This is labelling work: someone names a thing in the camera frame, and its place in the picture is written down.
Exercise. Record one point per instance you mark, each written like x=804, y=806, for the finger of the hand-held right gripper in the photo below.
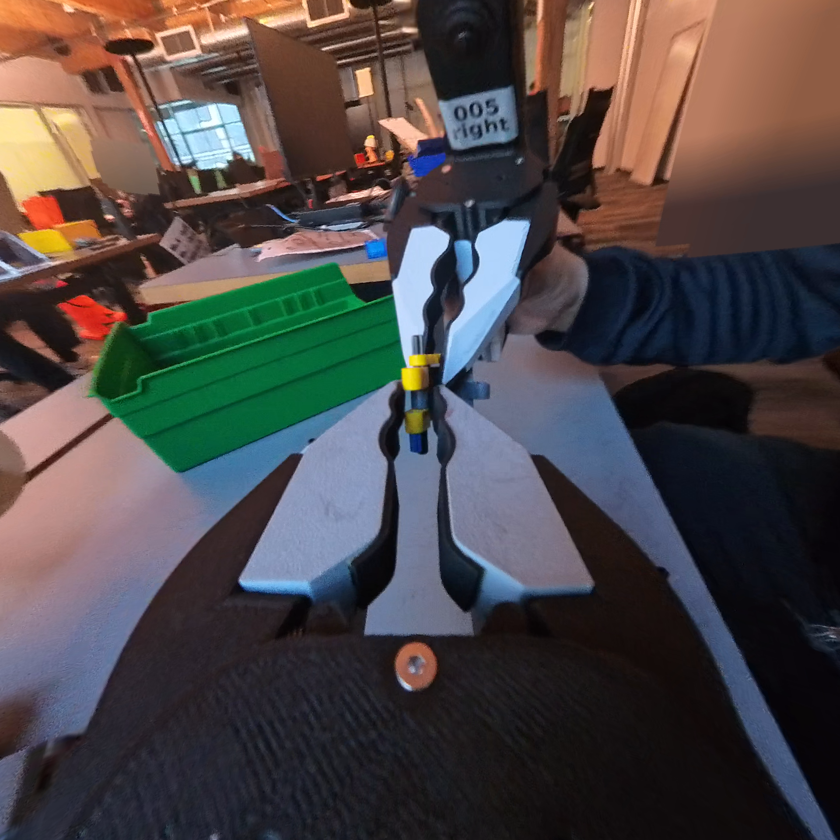
x=410, y=282
x=492, y=282

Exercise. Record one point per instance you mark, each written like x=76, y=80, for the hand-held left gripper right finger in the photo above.
x=512, y=518

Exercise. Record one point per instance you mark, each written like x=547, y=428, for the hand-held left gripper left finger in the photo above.
x=321, y=518

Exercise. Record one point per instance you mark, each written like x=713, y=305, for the small black yellow block assembly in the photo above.
x=415, y=394

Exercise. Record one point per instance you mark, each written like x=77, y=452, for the person's right forearm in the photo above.
x=689, y=308

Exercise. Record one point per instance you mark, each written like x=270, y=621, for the grey desk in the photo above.
x=164, y=538

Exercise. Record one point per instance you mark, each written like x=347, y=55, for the person's right hand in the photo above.
x=551, y=295

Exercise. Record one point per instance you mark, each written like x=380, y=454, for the small blue block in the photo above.
x=376, y=249

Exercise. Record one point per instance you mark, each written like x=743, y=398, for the small blue storage bin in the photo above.
x=426, y=157

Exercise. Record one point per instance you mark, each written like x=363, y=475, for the patterned paper sheet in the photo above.
x=315, y=244

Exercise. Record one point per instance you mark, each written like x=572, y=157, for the black office chair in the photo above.
x=581, y=151

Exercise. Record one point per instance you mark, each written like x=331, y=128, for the small toy figure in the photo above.
x=372, y=148

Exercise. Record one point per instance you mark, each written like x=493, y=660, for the green storage bin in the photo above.
x=249, y=374

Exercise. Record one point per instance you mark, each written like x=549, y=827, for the pale wooden boards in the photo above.
x=643, y=92

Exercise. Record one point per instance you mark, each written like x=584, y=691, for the grey background table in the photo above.
x=216, y=275

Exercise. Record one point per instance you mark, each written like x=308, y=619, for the dark wooden workbench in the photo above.
x=72, y=259
x=229, y=193

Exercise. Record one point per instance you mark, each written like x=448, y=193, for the dark partition panel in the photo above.
x=295, y=98

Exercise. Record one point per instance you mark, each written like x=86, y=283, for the white patterned card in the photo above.
x=184, y=239

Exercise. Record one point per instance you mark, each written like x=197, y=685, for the person's dark clothed body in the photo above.
x=754, y=525

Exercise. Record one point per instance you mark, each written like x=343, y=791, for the orange storage bin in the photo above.
x=92, y=316

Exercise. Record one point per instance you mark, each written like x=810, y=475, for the instruction sheet on stand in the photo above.
x=10, y=472

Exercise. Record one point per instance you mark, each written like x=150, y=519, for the clear plastic parts bag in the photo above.
x=823, y=640

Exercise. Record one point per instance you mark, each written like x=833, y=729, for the yellow storage bin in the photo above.
x=59, y=237

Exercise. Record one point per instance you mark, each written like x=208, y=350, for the red storage bin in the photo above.
x=43, y=213

